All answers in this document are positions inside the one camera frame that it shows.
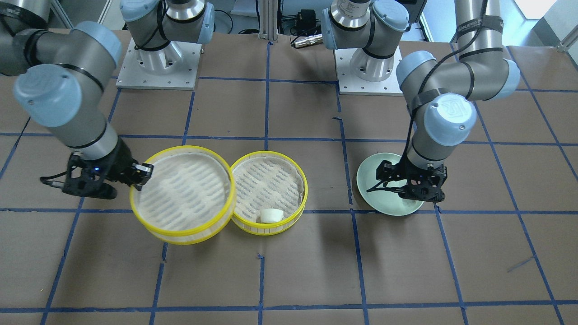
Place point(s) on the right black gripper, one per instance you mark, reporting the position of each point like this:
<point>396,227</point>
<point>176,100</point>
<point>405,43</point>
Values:
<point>118,163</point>

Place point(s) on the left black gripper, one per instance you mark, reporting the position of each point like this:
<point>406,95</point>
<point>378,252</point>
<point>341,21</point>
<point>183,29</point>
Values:
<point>387,173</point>

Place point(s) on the yellow steamer basket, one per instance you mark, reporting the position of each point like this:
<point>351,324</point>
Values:
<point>190,197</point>
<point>268,179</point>

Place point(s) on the white bun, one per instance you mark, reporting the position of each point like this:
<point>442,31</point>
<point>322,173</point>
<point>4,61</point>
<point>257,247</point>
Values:
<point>271,215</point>

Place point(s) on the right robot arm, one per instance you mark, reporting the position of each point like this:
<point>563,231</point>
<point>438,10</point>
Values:
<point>60,79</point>

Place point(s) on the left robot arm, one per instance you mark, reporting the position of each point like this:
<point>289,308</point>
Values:
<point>440,96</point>

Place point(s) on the silver cylindrical connector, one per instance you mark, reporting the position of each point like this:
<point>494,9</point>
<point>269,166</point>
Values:
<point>306,41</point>

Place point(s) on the black power adapter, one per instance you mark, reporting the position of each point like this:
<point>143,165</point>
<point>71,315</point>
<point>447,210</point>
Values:
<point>306,19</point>

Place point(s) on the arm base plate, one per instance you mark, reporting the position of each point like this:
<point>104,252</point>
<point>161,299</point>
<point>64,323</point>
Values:
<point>172,68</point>
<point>359,74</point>

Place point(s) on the aluminium frame post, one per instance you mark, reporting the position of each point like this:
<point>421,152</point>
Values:
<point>269,16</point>

